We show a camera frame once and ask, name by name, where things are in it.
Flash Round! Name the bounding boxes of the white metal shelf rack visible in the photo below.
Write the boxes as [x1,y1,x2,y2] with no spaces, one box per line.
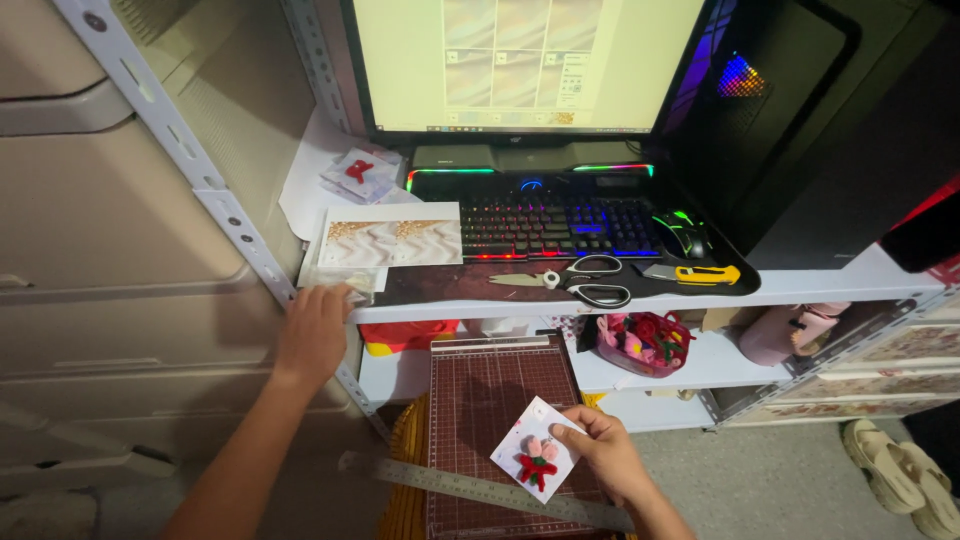
[51,0,960,445]

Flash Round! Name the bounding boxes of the pink bottle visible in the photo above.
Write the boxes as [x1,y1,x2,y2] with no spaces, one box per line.
[738,300,853,368]

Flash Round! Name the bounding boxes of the floral print drawer unit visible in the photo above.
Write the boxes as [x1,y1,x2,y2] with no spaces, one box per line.
[718,288,960,430]

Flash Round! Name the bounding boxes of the pink and red knitted ornament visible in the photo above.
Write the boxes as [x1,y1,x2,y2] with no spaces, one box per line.
[516,435,561,493]

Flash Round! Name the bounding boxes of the beige wave print sheet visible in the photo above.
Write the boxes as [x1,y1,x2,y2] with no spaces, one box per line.
[318,201,465,270]

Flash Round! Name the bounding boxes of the stack of clear plastic sleeves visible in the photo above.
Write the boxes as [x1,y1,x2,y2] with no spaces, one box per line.
[298,264,390,309]

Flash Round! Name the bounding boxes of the black computer monitor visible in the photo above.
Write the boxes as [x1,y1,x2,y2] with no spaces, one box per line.
[340,0,723,148]

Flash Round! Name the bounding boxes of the black and white scissors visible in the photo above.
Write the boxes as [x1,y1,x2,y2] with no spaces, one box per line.
[488,254,633,311]

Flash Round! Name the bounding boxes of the black computer tower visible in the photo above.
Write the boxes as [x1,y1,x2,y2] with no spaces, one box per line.
[658,0,960,273]

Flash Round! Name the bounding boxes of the white backing card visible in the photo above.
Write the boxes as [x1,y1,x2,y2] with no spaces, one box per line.
[489,396,591,505]

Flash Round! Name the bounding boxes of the steel ruler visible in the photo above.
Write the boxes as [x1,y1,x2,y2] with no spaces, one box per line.
[338,450,638,534]

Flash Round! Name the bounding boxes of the stack of packed cards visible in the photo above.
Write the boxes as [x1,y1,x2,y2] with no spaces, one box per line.
[320,147,404,205]

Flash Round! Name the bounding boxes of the black lit computer mouse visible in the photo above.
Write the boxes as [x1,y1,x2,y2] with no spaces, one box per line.
[651,209,714,261]

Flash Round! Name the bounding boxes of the white paper sheet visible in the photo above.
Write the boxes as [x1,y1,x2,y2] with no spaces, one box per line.
[278,105,423,243]

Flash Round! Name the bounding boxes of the clear bag of knitted ornaments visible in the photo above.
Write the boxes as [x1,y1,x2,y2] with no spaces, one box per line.
[595,310,696,379]

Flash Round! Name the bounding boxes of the yellow utility knife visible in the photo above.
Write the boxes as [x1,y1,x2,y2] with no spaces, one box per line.
[641,261,743,288]

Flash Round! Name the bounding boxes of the person's left hand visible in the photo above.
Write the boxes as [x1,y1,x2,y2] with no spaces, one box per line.
[273,282,358,393]

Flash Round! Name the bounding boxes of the person's right hand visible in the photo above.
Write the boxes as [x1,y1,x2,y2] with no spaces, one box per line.
[550,405,663,513]

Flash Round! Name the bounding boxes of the black lit soundbar speaker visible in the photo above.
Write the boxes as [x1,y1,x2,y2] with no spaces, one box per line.
[405,140,656,201]

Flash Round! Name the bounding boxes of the beige copier machine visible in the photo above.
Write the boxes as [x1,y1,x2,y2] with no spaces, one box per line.
[0,0,363,498]

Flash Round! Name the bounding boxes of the red and yellow bag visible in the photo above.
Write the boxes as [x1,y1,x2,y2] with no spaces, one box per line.
[357,319,461,356]

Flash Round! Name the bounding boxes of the black backlit keyboard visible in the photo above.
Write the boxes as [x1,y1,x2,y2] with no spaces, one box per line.
[458,195,666,263]

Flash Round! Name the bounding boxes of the red grid paper trimmer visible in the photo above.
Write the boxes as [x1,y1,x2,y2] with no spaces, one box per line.
[425,334,610,540]

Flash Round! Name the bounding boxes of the beige sandal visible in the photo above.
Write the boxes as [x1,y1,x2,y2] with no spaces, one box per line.
[898,440,960,540]
[840,417,929,516]

